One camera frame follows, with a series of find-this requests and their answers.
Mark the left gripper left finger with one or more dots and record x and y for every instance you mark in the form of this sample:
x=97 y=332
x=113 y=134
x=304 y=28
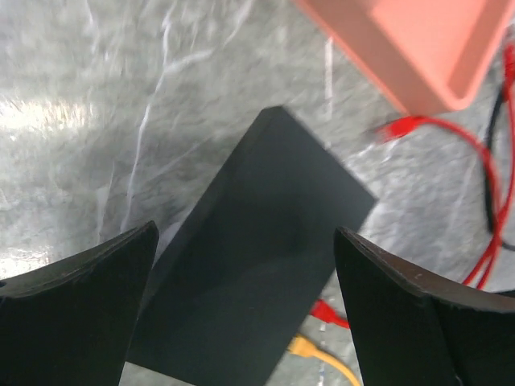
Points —
x=71 y=322

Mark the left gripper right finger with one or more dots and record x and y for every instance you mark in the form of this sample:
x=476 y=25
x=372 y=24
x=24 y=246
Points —
x=413 y=327

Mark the black network switch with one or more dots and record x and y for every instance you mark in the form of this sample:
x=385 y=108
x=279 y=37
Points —
x=244 y=269

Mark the salmon plastic tray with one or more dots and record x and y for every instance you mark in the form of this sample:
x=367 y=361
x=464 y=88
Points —
x=426 y=57

